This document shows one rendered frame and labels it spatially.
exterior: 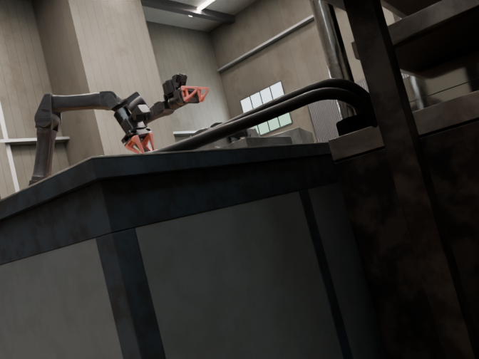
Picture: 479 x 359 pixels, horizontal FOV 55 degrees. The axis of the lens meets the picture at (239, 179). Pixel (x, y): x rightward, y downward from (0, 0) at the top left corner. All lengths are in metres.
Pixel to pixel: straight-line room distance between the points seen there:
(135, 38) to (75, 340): 10.81
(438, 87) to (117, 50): 9.81
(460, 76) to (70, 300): 1.31
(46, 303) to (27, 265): 0.09
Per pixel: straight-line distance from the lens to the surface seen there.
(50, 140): 1.84
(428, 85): 1.68
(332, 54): 1.34
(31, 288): 1.06
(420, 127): 1.20
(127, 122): 1.71
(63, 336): 0.99
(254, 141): 1.36
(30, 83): 11.49
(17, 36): 11.90
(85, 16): 11.06
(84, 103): 1.80
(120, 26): 11.46
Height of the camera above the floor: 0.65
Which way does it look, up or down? 4 degrees up
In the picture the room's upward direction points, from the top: 14 degrees counter-clockwise
